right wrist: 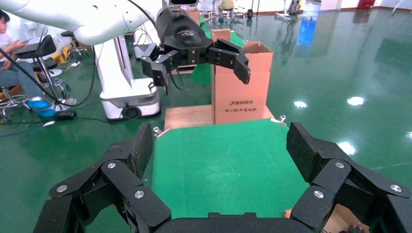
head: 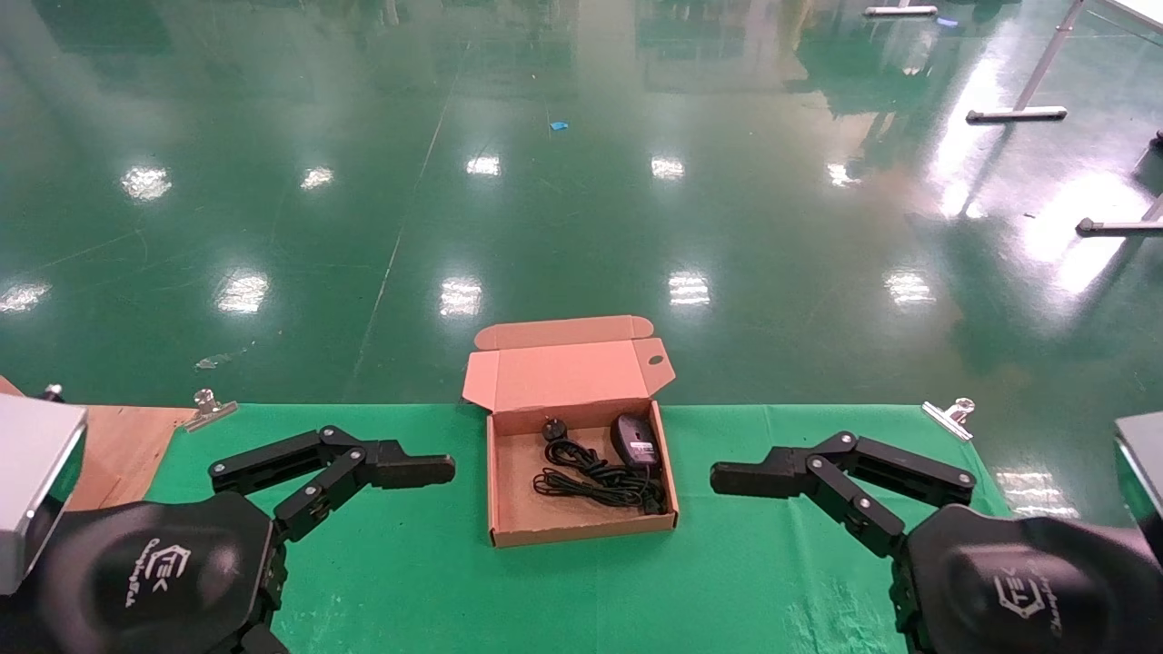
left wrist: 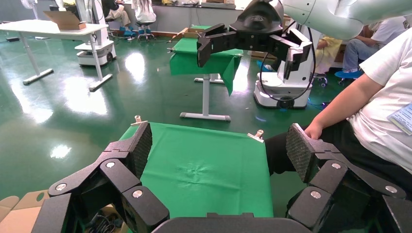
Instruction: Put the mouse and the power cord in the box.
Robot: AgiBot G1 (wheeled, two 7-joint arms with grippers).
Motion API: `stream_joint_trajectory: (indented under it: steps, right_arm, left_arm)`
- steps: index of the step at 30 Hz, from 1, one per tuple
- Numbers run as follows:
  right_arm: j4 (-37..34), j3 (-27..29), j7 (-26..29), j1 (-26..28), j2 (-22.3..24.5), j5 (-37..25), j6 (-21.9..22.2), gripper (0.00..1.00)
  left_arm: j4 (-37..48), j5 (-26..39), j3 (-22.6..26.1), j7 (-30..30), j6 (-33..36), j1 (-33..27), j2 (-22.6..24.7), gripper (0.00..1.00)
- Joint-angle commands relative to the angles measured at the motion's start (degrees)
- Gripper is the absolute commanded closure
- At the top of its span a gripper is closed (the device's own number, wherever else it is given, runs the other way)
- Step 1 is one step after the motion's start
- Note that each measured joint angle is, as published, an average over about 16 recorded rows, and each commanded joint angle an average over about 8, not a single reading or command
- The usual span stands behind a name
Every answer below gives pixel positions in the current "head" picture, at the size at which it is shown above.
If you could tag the metal binder clip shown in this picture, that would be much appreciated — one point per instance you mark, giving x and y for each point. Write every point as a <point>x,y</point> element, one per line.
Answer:
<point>207,413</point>
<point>947,420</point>

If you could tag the white table leg stand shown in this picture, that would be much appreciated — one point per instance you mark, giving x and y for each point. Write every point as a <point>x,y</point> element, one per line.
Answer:
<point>1013,114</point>
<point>899,11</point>
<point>1118,225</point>

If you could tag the white table top corner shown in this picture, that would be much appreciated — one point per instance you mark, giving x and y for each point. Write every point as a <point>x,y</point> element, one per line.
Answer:
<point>1147,11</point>

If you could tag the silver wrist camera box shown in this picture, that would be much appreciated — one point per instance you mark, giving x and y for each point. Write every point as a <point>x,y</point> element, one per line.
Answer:
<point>1147,472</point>
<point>36,481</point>

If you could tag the green table cloth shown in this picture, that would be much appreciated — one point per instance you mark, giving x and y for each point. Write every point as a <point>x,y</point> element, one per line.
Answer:
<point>745,581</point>

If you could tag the black caster wheel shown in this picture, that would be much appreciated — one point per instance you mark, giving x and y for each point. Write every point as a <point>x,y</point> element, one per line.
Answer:
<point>1158,141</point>

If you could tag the clear plastic floor litter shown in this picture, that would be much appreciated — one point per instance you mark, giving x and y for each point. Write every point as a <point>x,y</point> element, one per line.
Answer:
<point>211,362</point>

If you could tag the small metal clip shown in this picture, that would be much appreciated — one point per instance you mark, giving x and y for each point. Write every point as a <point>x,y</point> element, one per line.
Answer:
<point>53,392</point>

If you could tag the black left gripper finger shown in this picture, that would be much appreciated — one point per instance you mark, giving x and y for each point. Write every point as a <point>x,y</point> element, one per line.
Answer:
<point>409,470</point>

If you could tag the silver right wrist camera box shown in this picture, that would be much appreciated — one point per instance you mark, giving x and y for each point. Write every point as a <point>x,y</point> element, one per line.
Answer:
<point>1147,472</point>

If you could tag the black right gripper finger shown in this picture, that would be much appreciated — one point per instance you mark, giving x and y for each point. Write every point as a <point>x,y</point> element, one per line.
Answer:
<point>754,479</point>

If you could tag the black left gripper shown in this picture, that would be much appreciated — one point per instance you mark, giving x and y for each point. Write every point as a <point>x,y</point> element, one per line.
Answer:
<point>164,581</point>

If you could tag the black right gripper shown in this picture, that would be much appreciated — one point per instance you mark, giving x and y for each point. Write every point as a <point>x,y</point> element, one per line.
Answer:
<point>1018,590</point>

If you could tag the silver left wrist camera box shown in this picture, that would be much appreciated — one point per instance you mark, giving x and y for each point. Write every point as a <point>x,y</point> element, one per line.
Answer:
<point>36,481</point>

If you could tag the brown cardboard box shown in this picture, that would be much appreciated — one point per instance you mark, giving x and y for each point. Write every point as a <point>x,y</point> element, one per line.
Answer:
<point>518,509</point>

